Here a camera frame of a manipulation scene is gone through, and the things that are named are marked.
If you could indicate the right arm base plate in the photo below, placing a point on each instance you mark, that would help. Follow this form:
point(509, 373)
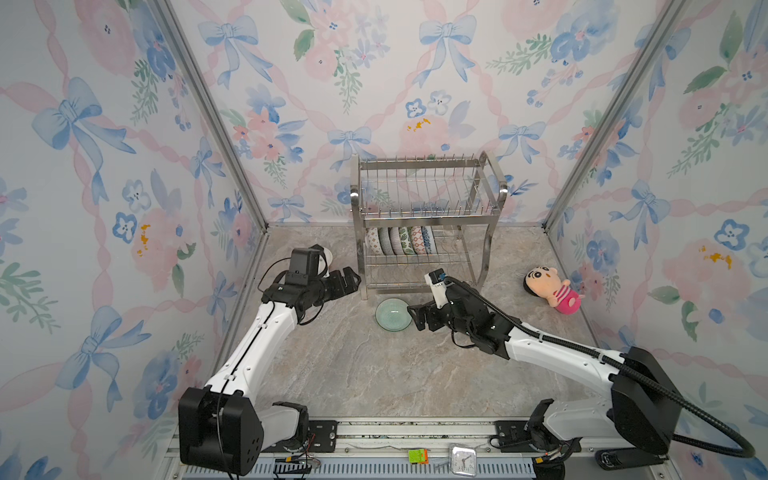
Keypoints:
point(510, 436)

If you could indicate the black stapler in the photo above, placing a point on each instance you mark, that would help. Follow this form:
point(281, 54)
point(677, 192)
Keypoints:
point(627, 458)

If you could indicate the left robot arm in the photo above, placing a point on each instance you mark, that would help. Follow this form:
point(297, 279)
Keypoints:
point(219, 426)

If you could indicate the blue mesh pattern bowl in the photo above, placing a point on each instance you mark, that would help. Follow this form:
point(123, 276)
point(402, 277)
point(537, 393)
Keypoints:
point(417, 240)

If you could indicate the black connector with wires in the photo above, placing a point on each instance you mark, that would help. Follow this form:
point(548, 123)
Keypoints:
point(295, 467)

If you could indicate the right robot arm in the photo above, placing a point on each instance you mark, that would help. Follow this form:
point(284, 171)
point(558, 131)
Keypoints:
point(623, 413)

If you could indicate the blue white patterned bowl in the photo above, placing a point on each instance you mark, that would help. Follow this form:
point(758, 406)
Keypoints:
point(429, 240)

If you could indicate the dark blue flower bowl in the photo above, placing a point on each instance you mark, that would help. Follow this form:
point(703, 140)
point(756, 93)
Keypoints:
point(385, 241)

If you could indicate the white orange bowl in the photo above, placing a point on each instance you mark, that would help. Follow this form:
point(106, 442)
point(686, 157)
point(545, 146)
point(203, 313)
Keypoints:
point(325, 261)

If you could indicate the green white patterned bowl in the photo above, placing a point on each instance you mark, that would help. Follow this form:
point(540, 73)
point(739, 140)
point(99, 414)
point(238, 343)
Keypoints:
point(373, 242)

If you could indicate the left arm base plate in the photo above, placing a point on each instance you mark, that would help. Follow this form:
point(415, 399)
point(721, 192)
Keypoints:
point(314, 436)

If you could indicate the plush doll pink shirt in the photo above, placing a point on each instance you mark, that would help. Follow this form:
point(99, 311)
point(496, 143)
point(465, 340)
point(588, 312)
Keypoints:
point(544, 282)

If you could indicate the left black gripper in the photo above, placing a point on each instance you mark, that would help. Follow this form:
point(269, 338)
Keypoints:
point(340, 288)

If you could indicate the pale green bowl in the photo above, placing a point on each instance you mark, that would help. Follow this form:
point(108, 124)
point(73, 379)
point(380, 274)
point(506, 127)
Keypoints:
point(392, 315)

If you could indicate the green orange small block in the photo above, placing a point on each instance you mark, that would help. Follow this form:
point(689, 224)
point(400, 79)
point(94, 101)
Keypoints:
point(418, 456)

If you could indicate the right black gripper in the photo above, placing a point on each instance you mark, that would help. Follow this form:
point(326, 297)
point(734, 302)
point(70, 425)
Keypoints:
point(431, 312)

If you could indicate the green leaf pattern bowl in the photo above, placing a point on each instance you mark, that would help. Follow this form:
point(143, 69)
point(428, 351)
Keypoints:
point(406, 241)

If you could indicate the stainless steel dish rack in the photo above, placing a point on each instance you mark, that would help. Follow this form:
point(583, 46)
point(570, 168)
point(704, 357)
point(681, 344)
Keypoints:
point(460, 197)

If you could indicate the pink purple glass bowl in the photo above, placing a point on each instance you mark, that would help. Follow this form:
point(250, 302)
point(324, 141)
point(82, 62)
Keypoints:
point(395, 241)

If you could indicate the small silver alarm clock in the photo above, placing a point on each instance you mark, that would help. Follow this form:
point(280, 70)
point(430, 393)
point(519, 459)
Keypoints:
point(463, 461)

